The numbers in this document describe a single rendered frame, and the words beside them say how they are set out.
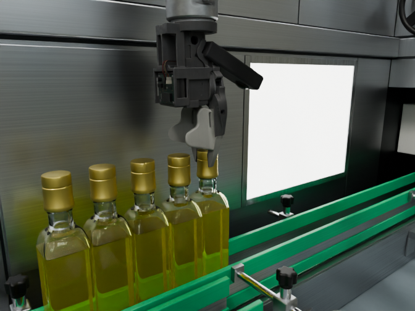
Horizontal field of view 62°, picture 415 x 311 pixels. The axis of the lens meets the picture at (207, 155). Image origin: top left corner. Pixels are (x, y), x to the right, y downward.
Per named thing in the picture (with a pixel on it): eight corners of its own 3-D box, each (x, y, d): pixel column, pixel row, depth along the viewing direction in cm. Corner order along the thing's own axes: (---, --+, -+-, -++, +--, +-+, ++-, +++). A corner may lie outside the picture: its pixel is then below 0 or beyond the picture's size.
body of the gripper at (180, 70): (154, 107, 53) (149, 24, 51) (202, 103, 58) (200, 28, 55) (176, 111, 47) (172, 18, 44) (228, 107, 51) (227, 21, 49)
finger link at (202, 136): (183, 171, 52) (176, 110, 51) (216, 165, 55) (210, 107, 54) (193, 173, 49) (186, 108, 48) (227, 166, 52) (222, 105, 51)
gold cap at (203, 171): (210, 171, 59) (210, 146, 58) (222, 176, 56) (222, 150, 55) (192, 174, 57) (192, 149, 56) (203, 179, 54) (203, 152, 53)
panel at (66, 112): (338, 173, 107) (348, 60, 99) (346, 176, 105) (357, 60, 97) (8, 268, 55) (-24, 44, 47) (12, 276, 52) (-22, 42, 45)
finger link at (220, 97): (203, 136, 54) (197, 80, 53) (212, 135, 54) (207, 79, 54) (219, 136, 50) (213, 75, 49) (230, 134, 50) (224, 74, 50)
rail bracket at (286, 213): (272, 238, 87) (275, 188, 84) (294, 248, 82) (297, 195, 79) (261, 242, 85) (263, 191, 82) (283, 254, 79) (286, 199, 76)
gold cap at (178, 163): (183, 178, 55) (182, 151, 54) (195, 183, 52) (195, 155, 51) (163, 182, 53) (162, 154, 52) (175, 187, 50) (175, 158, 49)
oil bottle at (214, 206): (210, 289, 66) (210, 182, 61) (229, 304, 61) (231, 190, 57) (185, 300, 63) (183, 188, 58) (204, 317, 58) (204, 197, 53)
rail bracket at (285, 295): (241, 303, 61) (243, 239, 58) (323, 366, 48) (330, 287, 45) (228, 310, 59) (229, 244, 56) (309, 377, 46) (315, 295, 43)
